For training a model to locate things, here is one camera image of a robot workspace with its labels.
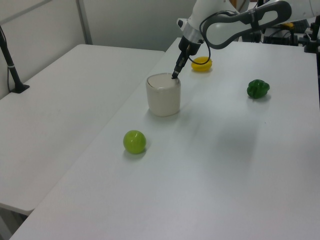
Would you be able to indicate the green toy apple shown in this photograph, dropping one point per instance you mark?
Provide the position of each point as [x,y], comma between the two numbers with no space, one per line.
[134,141]

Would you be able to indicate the cream plastic garbage bin body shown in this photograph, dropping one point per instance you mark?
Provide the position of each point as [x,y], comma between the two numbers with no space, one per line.
[163,102]

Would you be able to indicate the yellow handheld object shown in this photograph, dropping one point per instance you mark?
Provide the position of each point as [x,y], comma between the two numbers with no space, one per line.
[289,25]

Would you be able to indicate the black camera stand pole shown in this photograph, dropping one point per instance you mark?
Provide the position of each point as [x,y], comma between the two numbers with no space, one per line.
[12,71]

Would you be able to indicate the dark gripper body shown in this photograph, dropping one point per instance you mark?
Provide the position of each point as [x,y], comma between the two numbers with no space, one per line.
[188,47]

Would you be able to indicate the yellow toy starfruit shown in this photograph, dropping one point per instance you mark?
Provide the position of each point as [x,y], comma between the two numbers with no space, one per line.
[203,66]

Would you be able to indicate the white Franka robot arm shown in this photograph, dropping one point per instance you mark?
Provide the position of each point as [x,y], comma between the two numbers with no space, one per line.
[225,28]

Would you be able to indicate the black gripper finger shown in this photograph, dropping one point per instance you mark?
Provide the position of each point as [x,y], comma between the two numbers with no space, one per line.
[175,71]
[181,65]

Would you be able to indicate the black equipment box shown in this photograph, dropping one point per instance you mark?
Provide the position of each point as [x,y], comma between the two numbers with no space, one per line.
[277,37]

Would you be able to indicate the grey aluminium partition post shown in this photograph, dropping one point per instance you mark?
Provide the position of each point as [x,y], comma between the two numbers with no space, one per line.
[83,22]

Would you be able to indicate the dark green toy bell pepper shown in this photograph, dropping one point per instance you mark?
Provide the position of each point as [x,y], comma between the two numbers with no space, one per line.
[258,89]

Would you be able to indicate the black clamp stand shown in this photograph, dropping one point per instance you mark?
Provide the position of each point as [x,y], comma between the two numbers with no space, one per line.
[312,40]

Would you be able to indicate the cream flip bin lid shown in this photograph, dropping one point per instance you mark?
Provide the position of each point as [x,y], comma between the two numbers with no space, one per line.
[162,81]

